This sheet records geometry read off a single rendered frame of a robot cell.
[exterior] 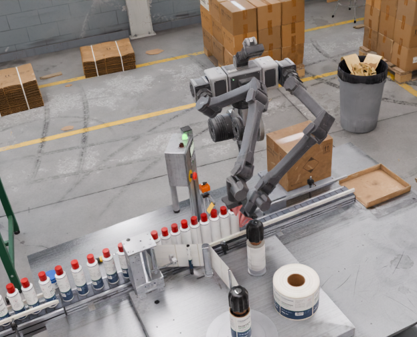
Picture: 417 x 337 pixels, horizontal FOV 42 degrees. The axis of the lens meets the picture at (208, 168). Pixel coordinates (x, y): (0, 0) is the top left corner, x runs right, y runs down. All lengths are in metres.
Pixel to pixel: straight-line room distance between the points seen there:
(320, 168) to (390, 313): 1.00
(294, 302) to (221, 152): 2.88
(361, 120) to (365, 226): 2.36
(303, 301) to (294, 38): 4.17
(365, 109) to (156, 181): 2.01
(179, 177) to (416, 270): 1.22
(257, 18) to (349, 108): 1.44
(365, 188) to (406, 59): 3.08
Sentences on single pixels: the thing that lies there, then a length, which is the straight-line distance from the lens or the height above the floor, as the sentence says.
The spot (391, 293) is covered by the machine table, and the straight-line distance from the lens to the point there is 2.72.
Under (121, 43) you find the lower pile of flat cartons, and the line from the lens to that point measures 7.24.
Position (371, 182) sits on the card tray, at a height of 0.83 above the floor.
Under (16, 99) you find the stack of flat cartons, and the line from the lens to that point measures 6.45.
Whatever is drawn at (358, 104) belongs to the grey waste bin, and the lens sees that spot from 5.19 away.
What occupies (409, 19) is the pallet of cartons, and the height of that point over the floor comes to 0.71.
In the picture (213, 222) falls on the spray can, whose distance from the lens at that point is 2.75.
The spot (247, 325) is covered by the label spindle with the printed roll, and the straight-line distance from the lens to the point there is 2.33.
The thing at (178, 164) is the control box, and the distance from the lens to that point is 2.50.
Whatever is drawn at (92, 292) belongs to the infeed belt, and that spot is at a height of 0.88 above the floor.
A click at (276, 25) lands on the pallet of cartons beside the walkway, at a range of 6.05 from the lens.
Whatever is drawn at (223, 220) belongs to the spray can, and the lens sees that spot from 2.76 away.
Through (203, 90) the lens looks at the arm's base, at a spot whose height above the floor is 1.49.
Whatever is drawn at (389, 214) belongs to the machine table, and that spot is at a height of 0.83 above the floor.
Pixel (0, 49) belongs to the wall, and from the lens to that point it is 7.94.
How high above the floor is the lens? 2.82
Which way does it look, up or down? 35 degrees down
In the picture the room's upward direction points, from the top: 6 degrees counter-clockwise
